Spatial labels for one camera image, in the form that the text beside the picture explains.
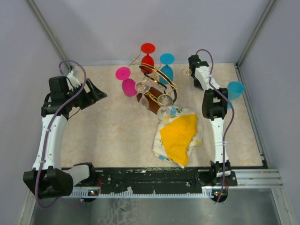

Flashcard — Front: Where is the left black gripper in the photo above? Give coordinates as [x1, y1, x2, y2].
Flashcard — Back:
[66, 78, 107, 110]

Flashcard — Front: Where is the pink wine glass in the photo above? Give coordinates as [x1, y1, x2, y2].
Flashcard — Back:
[115, 67, 137, 97]

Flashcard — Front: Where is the red wine glass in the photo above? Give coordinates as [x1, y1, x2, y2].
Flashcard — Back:
[141, 43, 156, 66]

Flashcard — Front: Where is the blue wine glass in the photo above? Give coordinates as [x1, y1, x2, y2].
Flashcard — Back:
[160, 53, 175, 81]
[227, 81, 244, 102]

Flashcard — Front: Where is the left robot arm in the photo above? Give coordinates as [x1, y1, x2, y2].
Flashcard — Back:
[23, 72, 107, 199]

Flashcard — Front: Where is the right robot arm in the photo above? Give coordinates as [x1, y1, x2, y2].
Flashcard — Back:
[188, 54, 231, 186]

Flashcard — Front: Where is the clear wine glass left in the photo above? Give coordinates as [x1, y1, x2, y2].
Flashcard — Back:
[135, 81, 150, 110]

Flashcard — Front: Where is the clear wine glass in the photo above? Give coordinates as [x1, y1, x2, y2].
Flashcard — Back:
[135, 81, 150, 110]
[157, 94, 173, 124]

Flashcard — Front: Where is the clear wine glass right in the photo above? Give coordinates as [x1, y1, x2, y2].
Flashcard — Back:
[157, 94, 173, 124]

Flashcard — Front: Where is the yellow floral cloth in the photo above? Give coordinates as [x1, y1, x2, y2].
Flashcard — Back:
[152, 106, 203, 168]

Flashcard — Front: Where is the gold wire glass rack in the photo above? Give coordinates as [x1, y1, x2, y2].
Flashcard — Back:
[131, 57, 178, 114]

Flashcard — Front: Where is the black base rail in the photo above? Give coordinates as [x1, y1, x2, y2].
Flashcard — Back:
[70, 166, 238, 195]

